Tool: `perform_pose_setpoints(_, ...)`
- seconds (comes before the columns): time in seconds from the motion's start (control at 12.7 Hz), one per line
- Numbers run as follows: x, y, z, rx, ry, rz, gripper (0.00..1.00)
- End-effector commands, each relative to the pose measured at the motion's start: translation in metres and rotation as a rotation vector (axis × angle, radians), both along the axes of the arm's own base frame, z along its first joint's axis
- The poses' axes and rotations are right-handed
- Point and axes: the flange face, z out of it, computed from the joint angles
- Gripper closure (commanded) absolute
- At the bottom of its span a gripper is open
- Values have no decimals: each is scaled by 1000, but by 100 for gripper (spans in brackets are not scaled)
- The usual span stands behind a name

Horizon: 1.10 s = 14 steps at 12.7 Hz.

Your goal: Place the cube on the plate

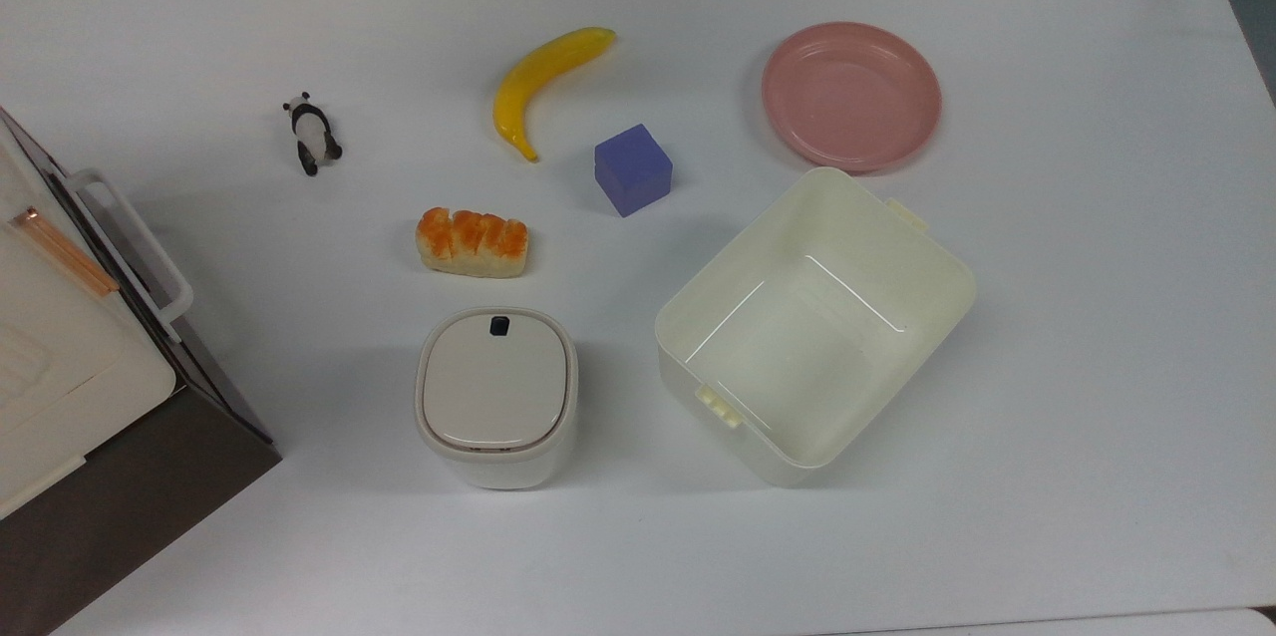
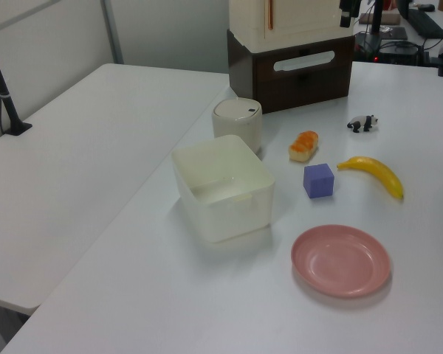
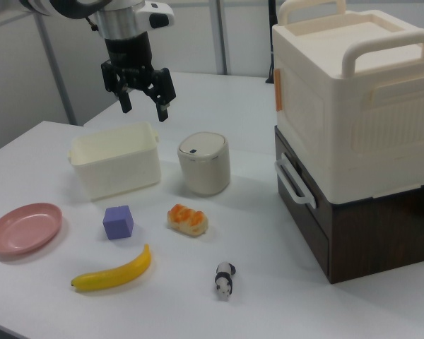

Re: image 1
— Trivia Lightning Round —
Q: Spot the toy bread loaf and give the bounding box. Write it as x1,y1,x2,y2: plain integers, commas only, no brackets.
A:
415,206,530,279

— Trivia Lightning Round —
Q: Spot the cream storage box with handles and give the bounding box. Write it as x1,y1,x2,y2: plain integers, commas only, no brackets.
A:
0,133,178,520

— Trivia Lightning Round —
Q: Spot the dark brown drawer cabinet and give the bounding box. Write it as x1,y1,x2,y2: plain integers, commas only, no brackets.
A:
0,106,283,636

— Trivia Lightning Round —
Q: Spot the small white lidded bin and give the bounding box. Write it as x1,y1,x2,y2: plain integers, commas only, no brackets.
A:
414,306,580,490

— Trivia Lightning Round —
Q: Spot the small panda figurine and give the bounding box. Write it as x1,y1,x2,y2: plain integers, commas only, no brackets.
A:
282,92,344,176

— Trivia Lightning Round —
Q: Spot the pink plastic plate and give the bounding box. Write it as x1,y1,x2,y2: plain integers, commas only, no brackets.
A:
762,21,944,173

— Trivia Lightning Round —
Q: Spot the yellow toy banana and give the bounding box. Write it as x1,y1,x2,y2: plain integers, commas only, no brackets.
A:
492,26,618,163

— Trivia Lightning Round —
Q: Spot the purple foam cube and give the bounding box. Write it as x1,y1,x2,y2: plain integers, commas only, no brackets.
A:
594,123,674,218

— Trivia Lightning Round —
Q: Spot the cream open plastic container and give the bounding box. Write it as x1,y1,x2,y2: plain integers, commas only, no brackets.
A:
654,166,978,488

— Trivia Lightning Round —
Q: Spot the white drawer handle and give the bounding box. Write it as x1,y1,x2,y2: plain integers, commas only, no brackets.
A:
62,167,195,345

